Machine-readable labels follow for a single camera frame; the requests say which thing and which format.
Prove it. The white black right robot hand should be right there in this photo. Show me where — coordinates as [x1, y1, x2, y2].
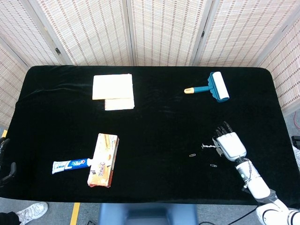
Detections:
[212, 121, 248, 163]

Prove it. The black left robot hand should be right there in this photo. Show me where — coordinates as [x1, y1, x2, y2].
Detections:
[0, 138, 17, 187]

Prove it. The silver magnetic rod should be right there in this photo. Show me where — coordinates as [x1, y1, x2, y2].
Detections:
[201, 143, 222, 150]

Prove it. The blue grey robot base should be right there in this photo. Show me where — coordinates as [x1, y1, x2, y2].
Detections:
[97, 203, 199, 225]

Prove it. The white sneaker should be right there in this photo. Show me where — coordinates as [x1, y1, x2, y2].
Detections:
[16, 202, 49, 225]

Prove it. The blue lint roller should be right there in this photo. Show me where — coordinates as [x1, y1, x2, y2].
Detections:
[184, 71, 230, 104]

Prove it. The blue toothpaste tube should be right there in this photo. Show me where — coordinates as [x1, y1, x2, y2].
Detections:
[52, 157, 93, 175]

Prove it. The black velvet table cloth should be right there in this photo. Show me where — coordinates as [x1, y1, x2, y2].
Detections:
[0, 65, 298, 206]

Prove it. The woven bamboo folding screen panel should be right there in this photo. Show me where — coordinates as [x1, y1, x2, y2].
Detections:
[0, 37, 30, 128]
[0, 0, 71, 68]
[194, 0, 300, 68]
[256, 18, 300, 115]
[30, 0, 135, 67]
[126, 0, 211, 67]

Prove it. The orange white biscuit box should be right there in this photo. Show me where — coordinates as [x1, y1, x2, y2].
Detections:
[87, 133, 120, 188]

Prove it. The white spiral notebook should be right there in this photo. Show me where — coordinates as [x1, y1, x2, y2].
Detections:
[104, 97, 135, 111]

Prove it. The cream paper notepad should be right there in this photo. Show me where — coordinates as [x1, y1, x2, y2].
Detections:
[92, 74, 134, 101]

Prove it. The black floor cable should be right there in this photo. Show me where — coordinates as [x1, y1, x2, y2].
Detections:
[198, 206, 259, 224]

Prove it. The red cable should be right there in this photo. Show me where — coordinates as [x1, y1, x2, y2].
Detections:
[291, 110, 300, 131]

